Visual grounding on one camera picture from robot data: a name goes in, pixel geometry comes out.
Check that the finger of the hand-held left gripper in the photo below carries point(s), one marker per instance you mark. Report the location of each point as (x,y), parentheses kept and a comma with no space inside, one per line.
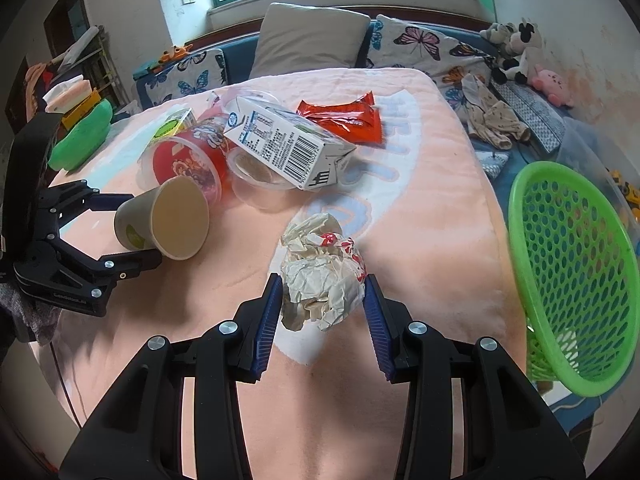
(107,201)
(135,260)

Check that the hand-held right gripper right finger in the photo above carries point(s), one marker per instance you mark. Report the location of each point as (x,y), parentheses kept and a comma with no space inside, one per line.
(377,330)

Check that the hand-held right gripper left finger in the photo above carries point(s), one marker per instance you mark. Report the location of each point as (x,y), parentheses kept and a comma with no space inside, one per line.
(265,330)

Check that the grey paper cup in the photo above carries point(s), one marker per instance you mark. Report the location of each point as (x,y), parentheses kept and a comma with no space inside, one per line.
(180,217)

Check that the white paper ball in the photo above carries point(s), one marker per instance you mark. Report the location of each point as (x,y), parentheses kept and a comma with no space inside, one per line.
(320,280)

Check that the green plastic basket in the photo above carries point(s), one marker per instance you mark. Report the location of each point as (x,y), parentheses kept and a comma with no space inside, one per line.
(517,220)

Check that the green plush cushion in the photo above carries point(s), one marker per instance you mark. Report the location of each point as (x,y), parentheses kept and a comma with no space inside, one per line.
(80,140)

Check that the yellow box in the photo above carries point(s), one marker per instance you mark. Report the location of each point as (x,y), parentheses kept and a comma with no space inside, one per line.
(77,110)

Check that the pink and white folded cloths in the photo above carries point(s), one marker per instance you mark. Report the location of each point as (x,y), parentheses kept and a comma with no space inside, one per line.
(65,95)

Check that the red patterned plastic bowl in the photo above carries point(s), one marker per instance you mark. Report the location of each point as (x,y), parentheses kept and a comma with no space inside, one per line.
(185,160)

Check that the metal shelf rack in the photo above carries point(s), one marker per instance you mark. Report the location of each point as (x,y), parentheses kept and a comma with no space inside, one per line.
(100,55)

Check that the pink printed blanket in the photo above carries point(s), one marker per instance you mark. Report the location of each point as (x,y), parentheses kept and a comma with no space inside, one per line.
(425,200)

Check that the teal plush toy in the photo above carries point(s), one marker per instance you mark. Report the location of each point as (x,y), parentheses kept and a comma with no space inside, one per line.
(150,66)

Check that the butterfly print pillow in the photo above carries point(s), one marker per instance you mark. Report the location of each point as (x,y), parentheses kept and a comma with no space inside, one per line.
(195,77)
(425,42)

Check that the orange plush toy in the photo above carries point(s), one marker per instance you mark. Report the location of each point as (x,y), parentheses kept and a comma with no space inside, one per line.
(175,52)

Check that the white milk carton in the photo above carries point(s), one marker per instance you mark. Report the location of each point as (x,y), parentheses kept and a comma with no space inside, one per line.
(280,140)

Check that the red snack wrapper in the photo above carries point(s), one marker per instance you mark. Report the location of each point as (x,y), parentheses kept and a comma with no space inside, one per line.
(345,120)

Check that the beige patterned garment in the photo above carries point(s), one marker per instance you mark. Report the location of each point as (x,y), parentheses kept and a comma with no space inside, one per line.
(492,120)

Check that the grey pillow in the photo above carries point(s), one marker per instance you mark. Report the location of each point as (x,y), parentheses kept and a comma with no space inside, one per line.
(305,40)

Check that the grey patterned cushion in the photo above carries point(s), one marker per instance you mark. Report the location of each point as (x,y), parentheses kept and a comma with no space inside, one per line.
(535,120)

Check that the clear plastic storage box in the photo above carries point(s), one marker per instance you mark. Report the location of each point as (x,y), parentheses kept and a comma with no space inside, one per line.
(590,160)

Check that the yellow toy vehicle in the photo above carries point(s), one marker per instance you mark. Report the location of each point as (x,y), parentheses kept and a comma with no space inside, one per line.
(625,190)

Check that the pink plush toy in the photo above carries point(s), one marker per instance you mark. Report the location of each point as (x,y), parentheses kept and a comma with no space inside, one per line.
(552,85)

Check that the grey plush toy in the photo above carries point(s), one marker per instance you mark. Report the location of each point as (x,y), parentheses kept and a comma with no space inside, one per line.
(495,35)

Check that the cow plush toy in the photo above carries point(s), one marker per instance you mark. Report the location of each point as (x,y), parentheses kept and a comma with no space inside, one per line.
(525,45)

